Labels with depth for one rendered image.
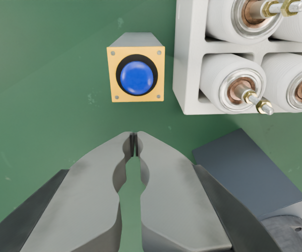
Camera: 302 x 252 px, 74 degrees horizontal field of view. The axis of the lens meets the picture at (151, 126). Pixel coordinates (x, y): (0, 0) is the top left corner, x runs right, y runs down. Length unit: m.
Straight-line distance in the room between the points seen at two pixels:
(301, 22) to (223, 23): 0.12
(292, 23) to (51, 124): 0.64
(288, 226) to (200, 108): 0.29
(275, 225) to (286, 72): 0.30
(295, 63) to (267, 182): 0.27
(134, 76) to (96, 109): 0.40
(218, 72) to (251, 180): 0.30
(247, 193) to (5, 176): 0.78
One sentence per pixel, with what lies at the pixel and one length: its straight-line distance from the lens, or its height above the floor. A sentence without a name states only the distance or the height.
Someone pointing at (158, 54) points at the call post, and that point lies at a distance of 0.26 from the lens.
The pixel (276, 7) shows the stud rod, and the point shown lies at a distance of 0.31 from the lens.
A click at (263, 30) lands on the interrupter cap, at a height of 0.25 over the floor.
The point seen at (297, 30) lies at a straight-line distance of 0.42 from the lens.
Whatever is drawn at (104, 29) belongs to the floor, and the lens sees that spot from 0.58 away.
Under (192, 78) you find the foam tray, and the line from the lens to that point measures 0.42.
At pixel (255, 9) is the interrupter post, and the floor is 0.27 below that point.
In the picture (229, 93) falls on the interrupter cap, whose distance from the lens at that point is 0.37.
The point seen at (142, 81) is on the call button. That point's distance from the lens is 0.25.
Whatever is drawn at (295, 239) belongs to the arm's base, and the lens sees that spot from 0.52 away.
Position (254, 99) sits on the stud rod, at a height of 0.30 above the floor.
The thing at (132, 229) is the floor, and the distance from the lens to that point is 0.99.
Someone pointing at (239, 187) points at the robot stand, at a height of 0.21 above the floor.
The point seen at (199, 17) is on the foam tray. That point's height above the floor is 0.18.
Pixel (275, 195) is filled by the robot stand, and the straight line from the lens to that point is 0.54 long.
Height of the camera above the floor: 0.57
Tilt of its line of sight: 62 degrees down
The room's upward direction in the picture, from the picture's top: 174 degrees clockwise
